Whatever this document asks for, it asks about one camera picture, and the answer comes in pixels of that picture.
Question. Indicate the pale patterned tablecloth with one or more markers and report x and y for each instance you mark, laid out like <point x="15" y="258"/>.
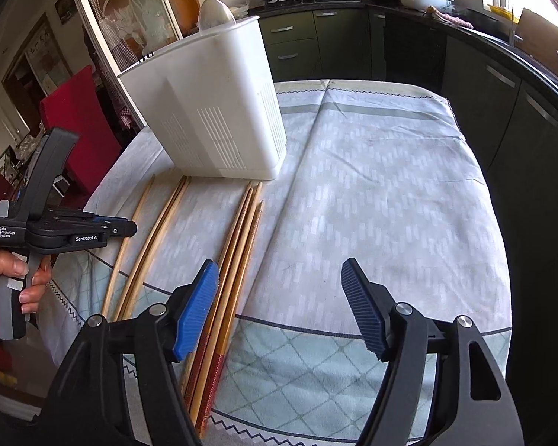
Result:
<point x="376" y="195"/>

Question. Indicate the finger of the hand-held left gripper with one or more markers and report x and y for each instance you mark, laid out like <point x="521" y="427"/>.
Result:
<point x="121" y="231"/>
<point x="109" y="219"/>

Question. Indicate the red chair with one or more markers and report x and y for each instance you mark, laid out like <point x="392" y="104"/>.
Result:
<point x="79" y="121"/>

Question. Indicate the pink cloth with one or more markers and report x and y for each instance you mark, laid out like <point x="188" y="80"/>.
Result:
<point x="451" y="19"/>

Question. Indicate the brown chopstick with red end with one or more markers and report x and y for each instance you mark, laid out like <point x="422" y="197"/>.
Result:
<point x="232" y="283"/>
<point x="236" y="220"/>
<point x="247" y="216"/>
<point x="255" y="227"/>

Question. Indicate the etched glass sliding door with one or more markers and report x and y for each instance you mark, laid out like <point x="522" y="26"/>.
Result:
<point x="121" y="18"/>

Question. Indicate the black gas stove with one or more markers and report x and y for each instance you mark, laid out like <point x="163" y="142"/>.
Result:
<point x="307" y="1"/>

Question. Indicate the small steel faucet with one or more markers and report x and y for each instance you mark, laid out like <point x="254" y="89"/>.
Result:
<point x="510" y="23"/>

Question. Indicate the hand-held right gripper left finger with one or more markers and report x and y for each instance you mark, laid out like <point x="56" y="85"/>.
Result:
<point x="197" y="306"/>

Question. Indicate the yellow tray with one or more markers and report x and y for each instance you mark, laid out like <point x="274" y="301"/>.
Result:
<point x="500" y="9"/>

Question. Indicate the white ladle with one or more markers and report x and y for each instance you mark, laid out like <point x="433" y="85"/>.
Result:
<point x="216" y="14"/>

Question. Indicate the green kitchen base cabinets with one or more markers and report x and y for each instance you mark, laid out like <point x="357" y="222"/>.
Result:
<point x="339" y="42"/>

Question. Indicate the white plastic utensil holder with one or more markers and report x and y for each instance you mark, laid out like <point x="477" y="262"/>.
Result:
<point x="214" y="102"/>

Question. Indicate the wooden cutting board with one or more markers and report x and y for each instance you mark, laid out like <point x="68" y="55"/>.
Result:
<point x="539" y="37"/>

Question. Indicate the light wooden chopstick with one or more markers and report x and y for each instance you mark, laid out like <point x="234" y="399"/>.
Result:
<point x="149" y="260"/>
<point x="114" y="274"/>
<point x="139" y="262"/>

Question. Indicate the wall poster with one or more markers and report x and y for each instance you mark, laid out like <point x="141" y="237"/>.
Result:
<point x="49" y="60"/>

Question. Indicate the framed wall picture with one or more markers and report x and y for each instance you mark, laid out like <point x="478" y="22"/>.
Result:
<point x="66" y="7"/>

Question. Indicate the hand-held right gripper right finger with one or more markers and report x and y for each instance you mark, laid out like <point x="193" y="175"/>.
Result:
<point x="362" y="306"/>

